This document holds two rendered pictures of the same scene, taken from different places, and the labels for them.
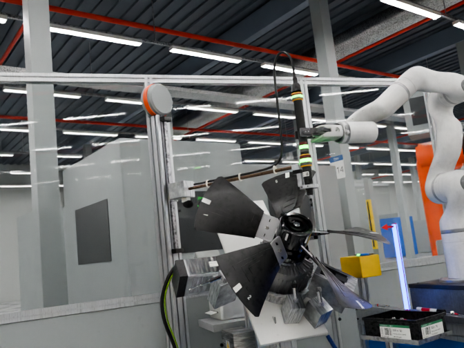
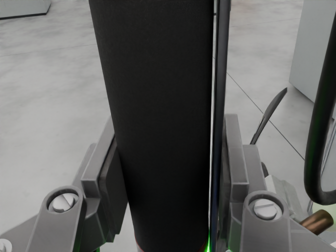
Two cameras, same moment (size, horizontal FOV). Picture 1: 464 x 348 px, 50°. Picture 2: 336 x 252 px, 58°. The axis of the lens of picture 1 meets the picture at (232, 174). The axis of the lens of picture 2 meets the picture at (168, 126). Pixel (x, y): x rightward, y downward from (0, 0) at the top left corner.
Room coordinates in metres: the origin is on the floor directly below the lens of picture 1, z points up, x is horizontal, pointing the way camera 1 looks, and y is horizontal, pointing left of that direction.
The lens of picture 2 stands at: (1.89, -0.35, 1.64)
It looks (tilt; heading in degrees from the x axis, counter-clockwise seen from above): 35 degrees down; 118
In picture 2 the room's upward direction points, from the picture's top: 4 degrees counter-clockwise
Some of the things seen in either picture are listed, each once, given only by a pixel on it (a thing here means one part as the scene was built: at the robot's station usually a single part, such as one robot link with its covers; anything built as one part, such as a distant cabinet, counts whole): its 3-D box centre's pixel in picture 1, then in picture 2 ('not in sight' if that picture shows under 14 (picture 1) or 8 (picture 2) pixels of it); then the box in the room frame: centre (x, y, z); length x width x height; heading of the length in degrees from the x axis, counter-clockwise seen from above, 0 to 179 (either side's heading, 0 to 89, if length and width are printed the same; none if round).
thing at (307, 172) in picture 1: (302, 134); not in sight; (1.84, -0.28, 1.55); 0.04 x 0.04 x 0.46
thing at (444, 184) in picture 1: (456, 201); not in sight; (1.97, -0.86, 1.25); 0.19 x 0.12 x 0.24; 12
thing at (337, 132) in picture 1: (326, 132); not in sight; (1.88, -0.38, 1.56); 0.11 x 0.10 x 0.07; 110
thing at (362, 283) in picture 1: (363, 291); not in sight; (2.25, -0.52, 0.92); 0.03 x 0.03 x 0.12; 20
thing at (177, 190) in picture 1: (180, 190); not in sight; (2.20, 0.23, 1.44); 0.10 x 0.07 x 0.08; 55
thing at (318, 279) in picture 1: (330, 286); not in sight; (1.89, -0.32, 0.98); 0.20 x 0.16 x 0.20; 20
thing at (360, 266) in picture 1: (360, 267); not in sight; (2.25, -0.52, 1.02); 0.16 x 0.10 x 0.11; 20
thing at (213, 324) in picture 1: (244, 319); not in sight; (2.32, 0.02, 0.84); 0.36 x 0.24 x 0.03; 110
